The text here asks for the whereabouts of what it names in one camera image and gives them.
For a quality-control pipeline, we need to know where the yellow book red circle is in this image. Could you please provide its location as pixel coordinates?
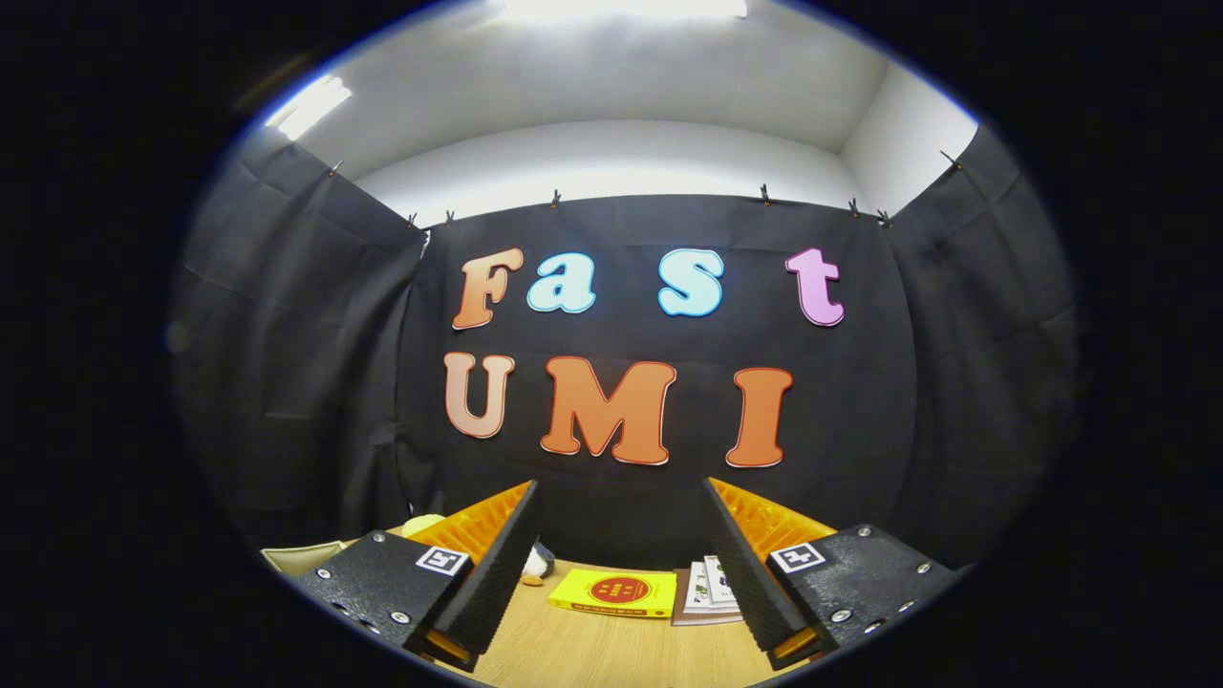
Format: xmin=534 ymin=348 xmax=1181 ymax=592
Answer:
xmin=547 ymin=569 xmax=678 ymax=619

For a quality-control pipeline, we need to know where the cream fabric storage box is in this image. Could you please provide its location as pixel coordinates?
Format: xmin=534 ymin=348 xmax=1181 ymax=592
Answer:
xmin=260 ymin=540 xmax=350 ymax=577

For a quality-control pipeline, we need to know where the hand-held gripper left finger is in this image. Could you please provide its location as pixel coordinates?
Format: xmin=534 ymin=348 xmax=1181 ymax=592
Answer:
xmin=296 ymin=481 xmax=542 ymax=673

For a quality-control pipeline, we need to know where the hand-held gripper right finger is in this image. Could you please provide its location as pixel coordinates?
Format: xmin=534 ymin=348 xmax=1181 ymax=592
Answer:
xmin=705 ymin=478 xmax=961 ymax=672

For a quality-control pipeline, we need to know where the row of small cloth clips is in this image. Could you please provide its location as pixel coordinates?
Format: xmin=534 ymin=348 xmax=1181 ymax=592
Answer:
xmin=327 ymin=150 xmax=964 ymax=230

